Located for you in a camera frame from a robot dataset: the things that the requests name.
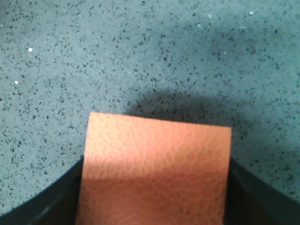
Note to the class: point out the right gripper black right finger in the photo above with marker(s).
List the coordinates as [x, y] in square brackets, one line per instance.
[250, 201]

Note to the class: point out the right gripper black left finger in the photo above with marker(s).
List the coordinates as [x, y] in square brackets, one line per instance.
[56, 205]

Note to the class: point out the orange foam cube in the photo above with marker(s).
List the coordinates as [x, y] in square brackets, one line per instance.
[141, 171]

